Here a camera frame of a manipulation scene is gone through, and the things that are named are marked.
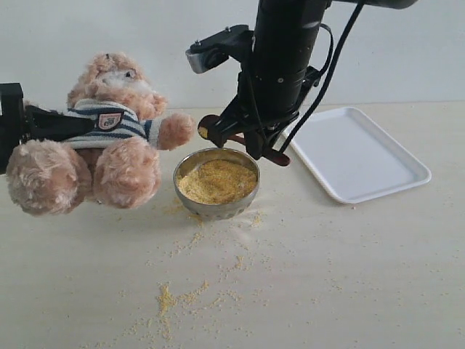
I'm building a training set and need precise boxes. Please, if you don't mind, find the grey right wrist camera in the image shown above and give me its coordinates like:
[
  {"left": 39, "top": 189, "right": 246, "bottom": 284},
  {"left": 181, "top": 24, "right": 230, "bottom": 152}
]
[{"left": 185, "top": 25, "right": 254, "bottom": 74}]

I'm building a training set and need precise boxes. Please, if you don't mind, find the white rectangular plastic tray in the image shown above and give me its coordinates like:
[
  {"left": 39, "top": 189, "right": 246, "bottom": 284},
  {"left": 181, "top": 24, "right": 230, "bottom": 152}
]
[{"left": 290, "top": 107, "right": 432, "bottom": 204}]

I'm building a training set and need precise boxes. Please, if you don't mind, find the black right camera cable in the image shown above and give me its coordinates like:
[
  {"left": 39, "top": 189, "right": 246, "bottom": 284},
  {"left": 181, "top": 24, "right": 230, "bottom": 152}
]
[{"left": 246, "top": 0, "right": 364, "bottom": 153}]

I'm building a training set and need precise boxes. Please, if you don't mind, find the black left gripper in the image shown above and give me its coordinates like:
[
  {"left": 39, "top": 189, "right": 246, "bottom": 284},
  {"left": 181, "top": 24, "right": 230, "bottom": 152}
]
[{"left": 1, "top": 82, "right": 93, "bottom": 175}]

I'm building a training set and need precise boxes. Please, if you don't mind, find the tan teddy bear striped sweater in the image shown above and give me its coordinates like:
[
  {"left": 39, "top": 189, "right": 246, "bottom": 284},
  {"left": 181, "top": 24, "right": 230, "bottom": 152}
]
[{"left": 6, "top": 52, "right": 198, "bottom": 217}]

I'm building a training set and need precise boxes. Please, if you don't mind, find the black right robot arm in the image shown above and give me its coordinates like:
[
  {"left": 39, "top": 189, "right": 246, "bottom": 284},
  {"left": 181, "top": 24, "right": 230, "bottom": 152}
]
[{"left": 186, "top": 1, "right": 413, "bottom": 167}]

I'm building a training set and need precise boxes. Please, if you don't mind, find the steel bowl of yellow millet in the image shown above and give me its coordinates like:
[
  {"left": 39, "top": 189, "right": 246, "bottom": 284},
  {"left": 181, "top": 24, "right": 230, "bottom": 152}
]
[{"left": 173, "top": 148, "right": 260, "bottom": 220}]

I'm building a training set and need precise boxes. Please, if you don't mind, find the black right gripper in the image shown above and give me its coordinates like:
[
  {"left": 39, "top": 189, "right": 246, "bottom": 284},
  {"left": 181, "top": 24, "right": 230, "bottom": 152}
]
[{"left": 209, "top": 66, "right": 320, "bottom": 160}]

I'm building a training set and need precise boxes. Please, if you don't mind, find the dark red wooden spoon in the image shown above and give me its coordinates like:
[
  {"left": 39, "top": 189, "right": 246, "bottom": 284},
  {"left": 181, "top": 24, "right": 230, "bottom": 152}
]
[{"left": 198, "top": 114, "right": 291, "bottom": 167}]

